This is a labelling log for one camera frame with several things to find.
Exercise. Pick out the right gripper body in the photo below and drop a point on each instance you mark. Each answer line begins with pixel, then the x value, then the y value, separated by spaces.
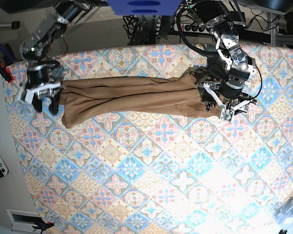
pixel 48 90

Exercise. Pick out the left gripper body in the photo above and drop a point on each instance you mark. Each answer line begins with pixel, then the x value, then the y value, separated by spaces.
pixel 227 99

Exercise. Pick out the brown t-shirt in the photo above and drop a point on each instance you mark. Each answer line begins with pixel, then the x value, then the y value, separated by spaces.
pixel 86 98

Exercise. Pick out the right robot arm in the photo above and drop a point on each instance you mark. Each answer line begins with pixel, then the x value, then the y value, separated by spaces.
pixel 34 50

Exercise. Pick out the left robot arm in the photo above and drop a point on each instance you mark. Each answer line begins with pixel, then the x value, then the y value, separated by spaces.
pixel 231 68

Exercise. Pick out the red black clamp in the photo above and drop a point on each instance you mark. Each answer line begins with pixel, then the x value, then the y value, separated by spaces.
pixel 9 58

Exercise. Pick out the black power strip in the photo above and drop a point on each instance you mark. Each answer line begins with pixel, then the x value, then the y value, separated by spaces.
pixel 192 28

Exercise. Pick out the patterned tablecloth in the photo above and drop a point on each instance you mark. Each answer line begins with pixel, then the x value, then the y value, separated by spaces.
pixel 134 172

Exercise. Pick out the blue plate overhead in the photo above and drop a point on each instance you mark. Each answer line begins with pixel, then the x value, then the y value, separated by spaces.
pixel 144 7

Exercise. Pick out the clear plastic box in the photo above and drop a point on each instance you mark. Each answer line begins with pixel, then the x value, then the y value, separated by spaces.
pixel 284 214

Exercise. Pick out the white tray box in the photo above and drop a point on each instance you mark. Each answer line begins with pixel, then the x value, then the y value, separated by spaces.
pixel 23 222

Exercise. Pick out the orange black clamp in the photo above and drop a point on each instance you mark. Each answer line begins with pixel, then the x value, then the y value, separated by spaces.
pixel 41 225

